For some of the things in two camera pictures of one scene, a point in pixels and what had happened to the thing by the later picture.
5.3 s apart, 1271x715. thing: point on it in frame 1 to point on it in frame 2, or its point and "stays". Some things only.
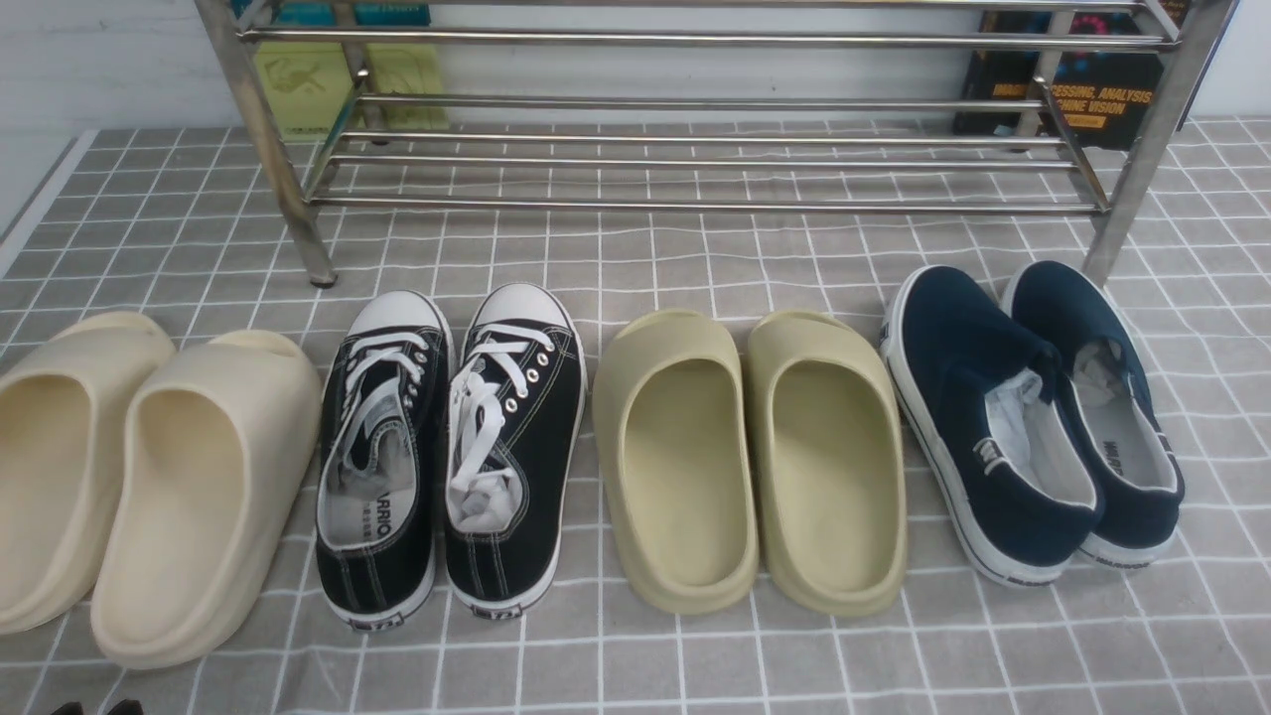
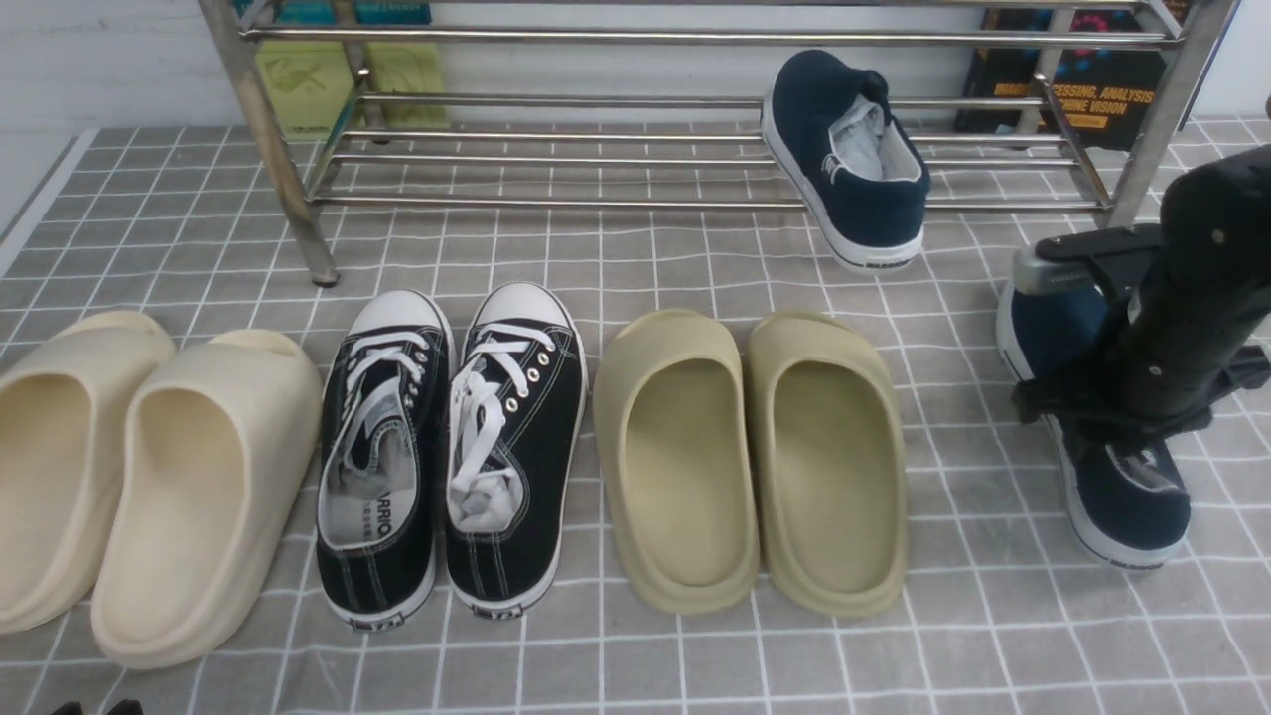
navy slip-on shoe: x=1112 y=408 stays
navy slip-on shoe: x=977 y=392 to x=851 y=166
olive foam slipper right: x=828 y=462 stays
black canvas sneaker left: x=376 y=534 stays
